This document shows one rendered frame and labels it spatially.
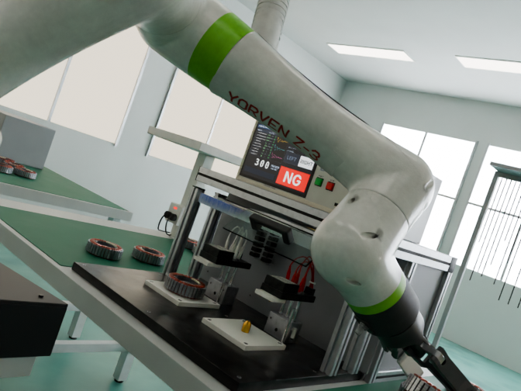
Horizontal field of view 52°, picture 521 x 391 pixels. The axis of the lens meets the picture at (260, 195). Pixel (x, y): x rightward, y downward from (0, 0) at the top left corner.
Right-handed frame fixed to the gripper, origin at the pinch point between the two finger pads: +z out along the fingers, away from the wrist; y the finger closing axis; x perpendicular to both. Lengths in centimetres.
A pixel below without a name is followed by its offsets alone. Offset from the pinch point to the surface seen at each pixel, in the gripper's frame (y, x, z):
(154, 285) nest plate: -73, -22, -13
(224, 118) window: -617, 199, 157
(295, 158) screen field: -65, 27, -16
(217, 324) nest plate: -50, -18, -6
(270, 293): -49.5, -3.8, -1.8
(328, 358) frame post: -33.0, -5.4, 10.3
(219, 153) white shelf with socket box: -144, 33, 0
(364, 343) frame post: -34.3, 4.0, 17.0
